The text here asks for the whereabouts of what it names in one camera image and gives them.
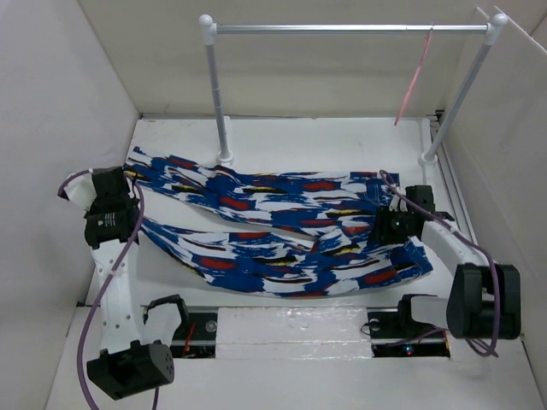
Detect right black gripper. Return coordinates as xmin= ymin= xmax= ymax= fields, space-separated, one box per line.
xmin=367 ymin=204 xmax=413 ymax=244

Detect blue white red patterned trousers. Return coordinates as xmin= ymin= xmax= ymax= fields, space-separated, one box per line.
xmin=125 ymin=147 xmax=432 ymax=297

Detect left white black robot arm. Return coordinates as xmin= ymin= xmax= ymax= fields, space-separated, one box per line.
xmin=77 ymin=167 xmax=191 ymax=401

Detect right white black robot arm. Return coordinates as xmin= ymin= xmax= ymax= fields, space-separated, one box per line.
xmin=370 ymin=185 xmax=521 ymax=342

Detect pink plastic hanger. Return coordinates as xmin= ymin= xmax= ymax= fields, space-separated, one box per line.
xmin=393 ymin=29 xmax=433 ymax=126

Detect white metal clothes rack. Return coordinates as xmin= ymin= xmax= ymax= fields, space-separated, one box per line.
xmin=198 ymin=12 xmax=509 ymax=183

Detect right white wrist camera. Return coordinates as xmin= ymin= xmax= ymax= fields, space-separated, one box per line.
xmin=388 ymin=184 xmax=412 ymax=213

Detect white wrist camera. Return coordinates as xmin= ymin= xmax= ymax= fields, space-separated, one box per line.
xmin=57 ymin=168 xmax=97 ymax=211
xmin=388 ymin=184 xmax=412 ymax=213

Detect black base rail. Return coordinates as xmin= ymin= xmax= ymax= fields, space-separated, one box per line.
xmin=140 ymin=303 xmax=452 ymax=360

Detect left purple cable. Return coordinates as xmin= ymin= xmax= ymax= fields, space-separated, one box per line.
xmin=56 ymin=168 xmax=162 ymax=410

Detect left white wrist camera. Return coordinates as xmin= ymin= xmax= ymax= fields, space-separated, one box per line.
xmin=57 ymin=168 xmax=97 ymax=211

